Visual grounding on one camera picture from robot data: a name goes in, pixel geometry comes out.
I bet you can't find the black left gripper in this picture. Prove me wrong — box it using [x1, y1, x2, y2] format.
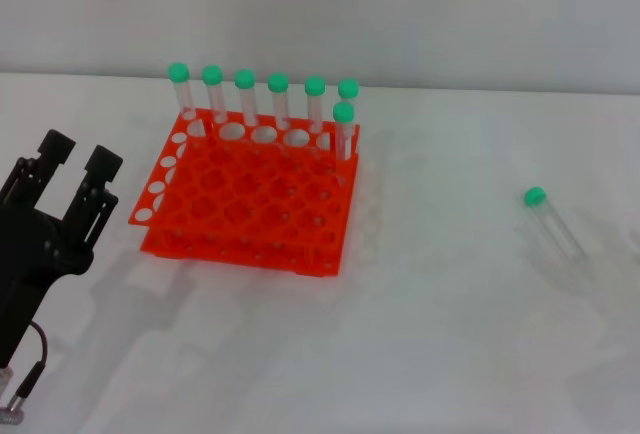
[0, 129, 125, 369]

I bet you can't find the clear test tube green cap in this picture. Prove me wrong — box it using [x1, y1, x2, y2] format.
[337, 78, 360, 105]
[201, 64, 229, 126]
[266, 72, 293, 131]
[167, 62, 197, 121]
[304, 75, 327, 135]
[332, 102, 356, 186]
[233, 69, 260, 129]
[522, 186, 589, 268]

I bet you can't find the orange plastic test tube rack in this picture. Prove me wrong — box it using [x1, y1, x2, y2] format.
[127, 106, 362, 279]

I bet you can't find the black cable with metal plug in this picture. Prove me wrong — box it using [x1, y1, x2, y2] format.
[11, 322, 50, 401]

